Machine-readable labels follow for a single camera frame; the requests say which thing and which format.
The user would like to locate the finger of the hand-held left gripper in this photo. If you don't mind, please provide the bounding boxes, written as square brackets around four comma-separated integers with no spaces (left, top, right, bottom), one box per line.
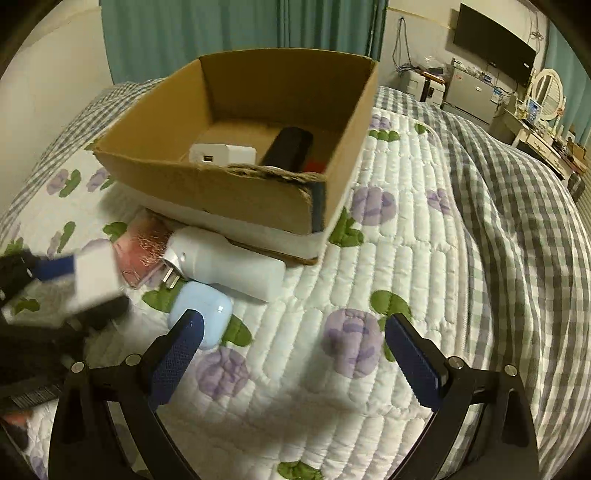
[69,295,131,329]
[32,255,77,282]

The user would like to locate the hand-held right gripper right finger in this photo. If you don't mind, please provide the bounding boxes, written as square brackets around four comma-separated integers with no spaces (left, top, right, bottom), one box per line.
[383,313,541,480]

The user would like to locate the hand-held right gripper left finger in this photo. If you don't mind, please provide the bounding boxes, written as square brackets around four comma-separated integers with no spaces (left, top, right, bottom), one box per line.
[48,308,206,480]

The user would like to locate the small white box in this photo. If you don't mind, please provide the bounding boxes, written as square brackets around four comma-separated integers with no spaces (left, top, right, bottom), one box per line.
[69,244,124,318]

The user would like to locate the brown cardboard box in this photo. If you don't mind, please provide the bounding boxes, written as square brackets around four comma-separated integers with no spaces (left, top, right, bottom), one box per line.
[92,48,380,266]

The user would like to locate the light blue earbuds case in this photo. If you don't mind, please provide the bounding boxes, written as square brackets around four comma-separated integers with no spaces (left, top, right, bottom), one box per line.
[167,281,234,349]

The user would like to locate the pink glittery box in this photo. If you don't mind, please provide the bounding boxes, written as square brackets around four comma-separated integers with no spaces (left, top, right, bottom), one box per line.
[113,210,174,289]

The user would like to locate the white plug adapter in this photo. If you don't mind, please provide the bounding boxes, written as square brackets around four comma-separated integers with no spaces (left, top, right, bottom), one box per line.
[159,226,287,303]

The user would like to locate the white floral quilt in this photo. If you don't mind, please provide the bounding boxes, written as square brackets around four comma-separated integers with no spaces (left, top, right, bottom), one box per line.
[0,88,490,480]

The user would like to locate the grey plaid bed sheet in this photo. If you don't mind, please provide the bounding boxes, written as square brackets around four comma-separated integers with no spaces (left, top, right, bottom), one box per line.
[0,78,162,232]

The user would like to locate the grey plaid duvet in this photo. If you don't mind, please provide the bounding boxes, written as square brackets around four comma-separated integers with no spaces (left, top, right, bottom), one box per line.
[374,85,591,480]

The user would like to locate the white square charger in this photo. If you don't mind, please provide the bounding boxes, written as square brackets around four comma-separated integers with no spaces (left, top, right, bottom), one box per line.
[189,142,257,167]

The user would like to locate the black oblong case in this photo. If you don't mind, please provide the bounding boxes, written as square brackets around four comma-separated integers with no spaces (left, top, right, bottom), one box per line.
[261,127,315,169]

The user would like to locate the white dressing table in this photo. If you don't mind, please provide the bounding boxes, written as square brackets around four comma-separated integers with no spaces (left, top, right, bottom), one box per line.
[489,106,589,183]

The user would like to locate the green curtain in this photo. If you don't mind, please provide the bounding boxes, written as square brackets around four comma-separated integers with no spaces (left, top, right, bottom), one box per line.
[99,0,389,86]
[542,32,587,95]

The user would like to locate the silver mini fridge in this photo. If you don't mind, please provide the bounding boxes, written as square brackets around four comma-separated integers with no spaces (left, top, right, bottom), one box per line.
[442,62,502,125]

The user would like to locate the small white cabinet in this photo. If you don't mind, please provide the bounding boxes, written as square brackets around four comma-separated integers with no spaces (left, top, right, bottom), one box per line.
[399,69,432,100]

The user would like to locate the oval white mirror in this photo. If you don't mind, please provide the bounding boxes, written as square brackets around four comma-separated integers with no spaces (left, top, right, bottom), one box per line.
[526,68,566,123]

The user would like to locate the black wall television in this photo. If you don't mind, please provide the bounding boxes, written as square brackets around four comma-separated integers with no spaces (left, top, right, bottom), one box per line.
[452,4,537,86]

